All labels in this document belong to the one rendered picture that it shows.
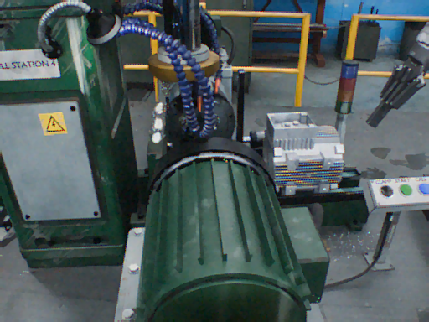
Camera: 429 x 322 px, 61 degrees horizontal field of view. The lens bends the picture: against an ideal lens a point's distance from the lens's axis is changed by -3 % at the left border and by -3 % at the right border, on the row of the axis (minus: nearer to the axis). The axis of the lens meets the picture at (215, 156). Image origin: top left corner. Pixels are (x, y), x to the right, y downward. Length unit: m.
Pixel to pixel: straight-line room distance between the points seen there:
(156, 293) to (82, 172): 0.61
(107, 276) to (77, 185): 0.29
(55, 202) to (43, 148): 0.16
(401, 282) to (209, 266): 0.87
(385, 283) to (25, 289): 0.97
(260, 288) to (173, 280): 0.08
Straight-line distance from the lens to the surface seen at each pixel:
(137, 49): 4.41
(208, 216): 0.39
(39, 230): 1.09
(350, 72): 1.40
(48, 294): 1.12
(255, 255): 0.36
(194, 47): 0.94
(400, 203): 1.00
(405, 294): 1.13
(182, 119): 1.25
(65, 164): 0.94
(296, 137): 1.06
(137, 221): 1.07
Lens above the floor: 1.60
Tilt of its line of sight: 31 degrees down
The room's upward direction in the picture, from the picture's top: 1 degrees counter-clockwise
